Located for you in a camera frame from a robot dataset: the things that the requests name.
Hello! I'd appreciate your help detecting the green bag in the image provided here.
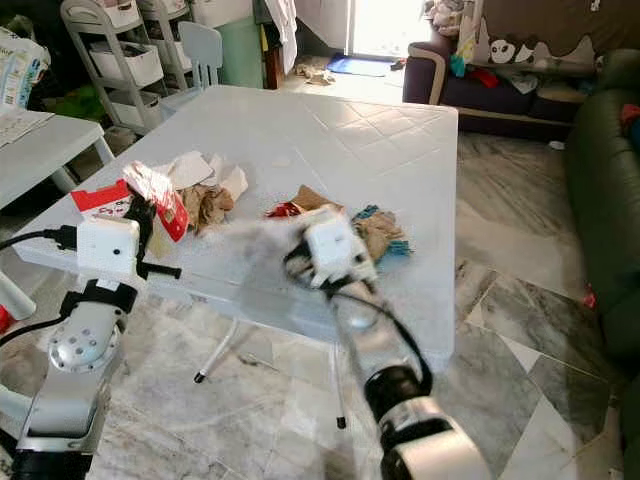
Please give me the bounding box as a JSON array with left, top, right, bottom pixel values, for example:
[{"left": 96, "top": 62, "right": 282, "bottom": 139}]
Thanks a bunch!
[{"left": 49, "top": 87, "right": 107, "bottom": 123}]

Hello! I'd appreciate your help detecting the small white plastic table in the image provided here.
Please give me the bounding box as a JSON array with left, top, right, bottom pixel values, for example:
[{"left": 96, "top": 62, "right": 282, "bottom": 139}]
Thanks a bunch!
[{"left": 0, "top": 110, "right": 117, "bottom": 323}]

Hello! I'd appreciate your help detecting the white hanging cloth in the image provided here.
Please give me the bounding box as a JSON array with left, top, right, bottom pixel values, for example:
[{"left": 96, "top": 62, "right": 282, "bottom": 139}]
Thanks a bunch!
[{"left": 264, "top": 0, "right": 300, "bottom": 73}]

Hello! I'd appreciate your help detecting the blue crumpled wrapper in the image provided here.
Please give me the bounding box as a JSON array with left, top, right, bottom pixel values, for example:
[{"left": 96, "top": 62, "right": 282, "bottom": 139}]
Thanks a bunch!
[{"left": 354, "top": 204, "right": 413, "bottom": 263}]

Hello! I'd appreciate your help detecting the brown cardboard piece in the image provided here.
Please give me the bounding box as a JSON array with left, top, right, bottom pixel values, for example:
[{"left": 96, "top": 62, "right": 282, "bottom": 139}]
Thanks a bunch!
[{"left": 289, "top": 184, "right": 332, "bottom": 214}]

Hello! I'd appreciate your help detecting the large white plastic table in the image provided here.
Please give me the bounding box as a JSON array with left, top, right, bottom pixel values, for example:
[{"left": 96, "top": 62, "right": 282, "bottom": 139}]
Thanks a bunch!
[{"left": 10, "top": 85, "right": 461, "bottom": 433}]

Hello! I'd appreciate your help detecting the brown crumpled paper bag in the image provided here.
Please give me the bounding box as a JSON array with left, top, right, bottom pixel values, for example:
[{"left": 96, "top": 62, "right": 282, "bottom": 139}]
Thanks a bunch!
[{"left": 350, "top": 207, "right": 405, "bottom": 264}]

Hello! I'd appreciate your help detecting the blue floor mat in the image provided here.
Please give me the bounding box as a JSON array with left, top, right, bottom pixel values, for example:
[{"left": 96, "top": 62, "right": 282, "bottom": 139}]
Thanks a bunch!
[{"left": 324, "top": 54, "right": 392, "bottom": 79}]

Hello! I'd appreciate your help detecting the white diaper pack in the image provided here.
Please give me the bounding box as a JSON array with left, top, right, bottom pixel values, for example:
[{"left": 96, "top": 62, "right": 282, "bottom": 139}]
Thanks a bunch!
[{"left": 0, "top": 27, "right": 47, "bottom": 115}]

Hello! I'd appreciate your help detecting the brown panda blanket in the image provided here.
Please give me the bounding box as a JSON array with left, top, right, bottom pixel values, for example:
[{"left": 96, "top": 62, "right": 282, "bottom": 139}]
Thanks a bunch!
[{"left": 470, "top": 0, "right": 640, "bottom": 68}]

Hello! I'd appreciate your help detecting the brown crumpled paper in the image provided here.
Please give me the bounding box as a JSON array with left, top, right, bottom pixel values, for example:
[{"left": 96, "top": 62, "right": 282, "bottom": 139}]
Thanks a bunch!
[{"left": 184, "top": 185, "right": 237, "bottom": 238}]

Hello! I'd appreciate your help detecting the purple sofa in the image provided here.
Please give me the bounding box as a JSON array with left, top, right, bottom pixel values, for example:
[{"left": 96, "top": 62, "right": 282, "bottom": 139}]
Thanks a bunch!
[{"left": 401, "top": 0, "right": 613, "bottom": 142}]

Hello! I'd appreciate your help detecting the crumpled cloth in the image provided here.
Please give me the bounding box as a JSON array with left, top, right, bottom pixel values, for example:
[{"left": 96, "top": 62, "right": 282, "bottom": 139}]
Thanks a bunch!
[{"left": 294, "top": 64, "right": 337, "bottom": 87}]

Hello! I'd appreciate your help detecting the stuffed toy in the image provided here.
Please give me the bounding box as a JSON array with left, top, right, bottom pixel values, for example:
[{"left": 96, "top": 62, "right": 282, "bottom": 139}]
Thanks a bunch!
[{"left": 424, "top": 0, "right": 467, "bottom": 37}]

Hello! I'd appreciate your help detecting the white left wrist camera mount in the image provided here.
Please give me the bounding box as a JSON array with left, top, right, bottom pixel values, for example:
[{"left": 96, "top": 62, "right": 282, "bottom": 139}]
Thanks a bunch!
[{"left": 76, "top": 217, "right": 142, "bottom": 282}]

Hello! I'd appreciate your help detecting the grey shelving cart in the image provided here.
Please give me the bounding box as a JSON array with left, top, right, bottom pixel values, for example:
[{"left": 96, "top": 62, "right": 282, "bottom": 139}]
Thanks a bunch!
[
  {"left": 60, "top": 0, "right": 163, "bottom": 138},
  {"left": 136, "top": 0, "right": 193, "bottom": 93}
]

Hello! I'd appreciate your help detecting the printed paper sheet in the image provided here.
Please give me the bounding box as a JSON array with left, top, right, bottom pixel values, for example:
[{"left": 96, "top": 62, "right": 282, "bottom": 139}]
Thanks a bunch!
[{"left": 0, "top": 109, "right": 57, "bottom": 148}]

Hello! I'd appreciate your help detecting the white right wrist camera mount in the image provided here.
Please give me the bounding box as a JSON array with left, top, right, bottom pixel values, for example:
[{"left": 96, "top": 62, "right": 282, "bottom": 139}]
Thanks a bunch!
[{"left": 304, "top": 207, "right": 377, "bottom": 288}]

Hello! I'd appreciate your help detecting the dark green armchair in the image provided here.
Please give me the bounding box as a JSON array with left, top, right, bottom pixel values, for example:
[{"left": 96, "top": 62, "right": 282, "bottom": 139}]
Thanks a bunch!
[{"left": 564, "top": 48, "right": 640, "bottom": 456}]

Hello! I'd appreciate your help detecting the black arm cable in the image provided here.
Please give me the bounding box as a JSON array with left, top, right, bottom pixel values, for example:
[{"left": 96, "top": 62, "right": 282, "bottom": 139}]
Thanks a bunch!
[
  {"left": 0, "top": 227, "right": 81, "bottom": 349},
  {"left": 358, "top": 288, "right": 437, "bottom": 397}
]

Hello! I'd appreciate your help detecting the white plastic stool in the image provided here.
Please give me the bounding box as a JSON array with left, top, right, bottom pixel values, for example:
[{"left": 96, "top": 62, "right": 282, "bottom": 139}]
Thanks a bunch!
[{"left": 0, "top": 384, "right": 33, "bottom": 443}]

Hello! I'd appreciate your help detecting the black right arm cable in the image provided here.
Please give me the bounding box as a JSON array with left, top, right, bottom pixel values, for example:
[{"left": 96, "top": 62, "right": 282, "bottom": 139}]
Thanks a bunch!
[{"left": 358, "top": 288, "right": 437, "bottom": 397}]

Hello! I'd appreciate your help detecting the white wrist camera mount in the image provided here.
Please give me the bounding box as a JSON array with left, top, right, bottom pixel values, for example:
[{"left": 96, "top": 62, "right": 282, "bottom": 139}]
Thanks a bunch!
[
  {"left": 76, "top": 217, "right": 142, "bottom": 282},
  {"left": 304, "top": 207, "right": 377, "bottom": 288}
]

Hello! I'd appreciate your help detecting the pale child chair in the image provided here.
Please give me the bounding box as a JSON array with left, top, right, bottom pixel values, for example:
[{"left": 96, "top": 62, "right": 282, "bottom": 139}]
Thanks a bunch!
[{"left": 158, "top": 21, "right": 224, "bottom": 119}]

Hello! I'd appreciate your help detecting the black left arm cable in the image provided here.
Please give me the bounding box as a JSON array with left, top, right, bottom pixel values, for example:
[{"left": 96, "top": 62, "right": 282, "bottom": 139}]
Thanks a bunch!
[{"left": 0, "top": 227, "right": 81, "bottom": 349}]

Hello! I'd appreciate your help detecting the red and white carton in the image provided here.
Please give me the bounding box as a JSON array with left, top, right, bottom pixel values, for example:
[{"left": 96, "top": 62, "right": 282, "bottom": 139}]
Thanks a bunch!
[{"left": 70, "top": 179, "right": 137, "bottom": 223}]

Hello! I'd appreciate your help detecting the red shiny snack wrapper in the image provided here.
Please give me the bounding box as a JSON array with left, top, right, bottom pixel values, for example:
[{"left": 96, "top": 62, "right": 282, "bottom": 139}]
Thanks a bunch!
[{"left": 122, "top": 160, "right": 192, "bottom": 244}]

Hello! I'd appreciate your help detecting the small red crumpled wrapper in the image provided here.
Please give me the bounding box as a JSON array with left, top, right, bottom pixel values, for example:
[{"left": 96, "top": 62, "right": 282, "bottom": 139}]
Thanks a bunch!
[{"left": 264, "top": 200, "right": 302, "bottom": 220}]

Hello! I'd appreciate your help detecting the white crumpled tissue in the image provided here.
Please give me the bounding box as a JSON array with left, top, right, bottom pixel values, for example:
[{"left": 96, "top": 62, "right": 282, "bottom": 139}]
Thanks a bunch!
[{"left": 164, "top": 150, "right": 250, "bottom": 202}]

